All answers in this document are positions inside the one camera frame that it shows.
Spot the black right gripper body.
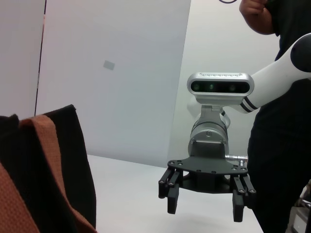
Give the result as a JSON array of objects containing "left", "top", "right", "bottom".
[{"left": 167, "top": 156, "right": 249, "bottom": 195}]

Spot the bare person forearm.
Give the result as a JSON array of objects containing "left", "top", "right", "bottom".
[{"left": 239, "top": 0, "right": 280, "bottom": 36}]

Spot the person torso in black clothes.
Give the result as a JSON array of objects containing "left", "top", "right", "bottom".
[{"left": 247, "top": 0, "right": 311, "bottom": 233}]

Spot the grey equipment box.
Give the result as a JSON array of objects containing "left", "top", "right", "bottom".
[{"left": 290, "top": 179, "right": 311, "bottom": 233}]

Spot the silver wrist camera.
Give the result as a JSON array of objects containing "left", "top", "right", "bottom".
[{"left": 186, "top": 72, "right": 255, "bottom": 105}]

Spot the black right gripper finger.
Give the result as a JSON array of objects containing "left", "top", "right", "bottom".
[
  {"left": 158, "top": 167, "right": 182, "bottom": 215},
  {"left": 229, "top": 173, "right": 257, "bottom": 223}
]

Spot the black bag with brown straps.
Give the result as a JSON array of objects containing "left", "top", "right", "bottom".
[{"left": 0, "top": 104, "right": 98, "bottom": 233}]

